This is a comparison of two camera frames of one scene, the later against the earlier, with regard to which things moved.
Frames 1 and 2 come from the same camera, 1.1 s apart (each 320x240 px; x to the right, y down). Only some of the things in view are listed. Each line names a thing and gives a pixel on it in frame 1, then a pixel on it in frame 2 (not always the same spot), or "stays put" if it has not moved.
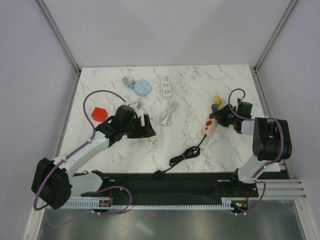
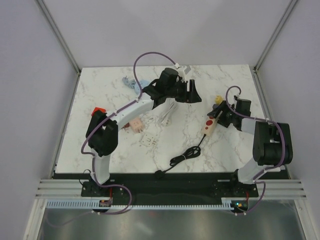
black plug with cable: x=191 y=152 stays put
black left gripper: x=146 y=131 -> x=191 y=97
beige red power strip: x=212 y=121 stays put
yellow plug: x=217 y=100 stays put
